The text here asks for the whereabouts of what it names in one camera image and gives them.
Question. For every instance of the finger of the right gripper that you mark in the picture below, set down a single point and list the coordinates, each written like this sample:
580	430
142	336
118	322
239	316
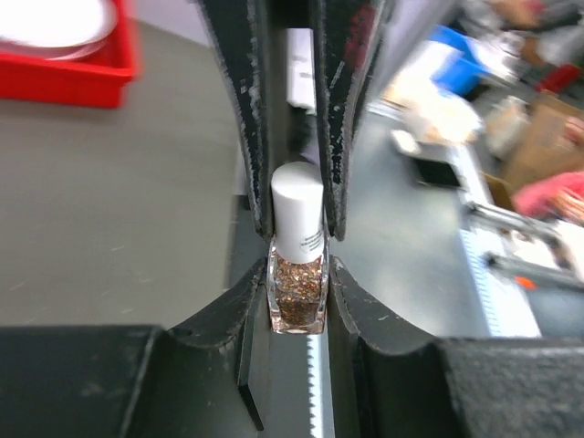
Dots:
239	33
347	42

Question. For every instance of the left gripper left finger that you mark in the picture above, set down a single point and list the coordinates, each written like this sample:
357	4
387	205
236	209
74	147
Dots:
206	377

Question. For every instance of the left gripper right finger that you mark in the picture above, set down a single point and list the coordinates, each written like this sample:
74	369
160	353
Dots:
390	378

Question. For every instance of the glitter nail polish bottle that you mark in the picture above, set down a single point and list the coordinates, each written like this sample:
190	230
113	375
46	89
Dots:
297	293

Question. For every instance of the white nail polish cap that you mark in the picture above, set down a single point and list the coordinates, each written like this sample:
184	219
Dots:
297	193

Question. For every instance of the blue plastic bin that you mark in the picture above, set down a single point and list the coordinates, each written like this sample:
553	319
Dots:
462	71

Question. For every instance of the red plastic tray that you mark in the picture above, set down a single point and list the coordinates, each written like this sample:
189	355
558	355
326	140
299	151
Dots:
98	81

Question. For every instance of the smartphone on desk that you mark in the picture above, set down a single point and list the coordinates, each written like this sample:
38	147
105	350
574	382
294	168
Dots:
436	173

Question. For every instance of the white paper plates stack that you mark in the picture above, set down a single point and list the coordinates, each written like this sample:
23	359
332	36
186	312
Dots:
56	30

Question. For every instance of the cardboard box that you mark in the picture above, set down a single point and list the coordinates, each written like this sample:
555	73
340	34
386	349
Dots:
531	142

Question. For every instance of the white cable duct strip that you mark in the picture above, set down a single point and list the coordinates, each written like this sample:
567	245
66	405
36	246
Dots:
504	306

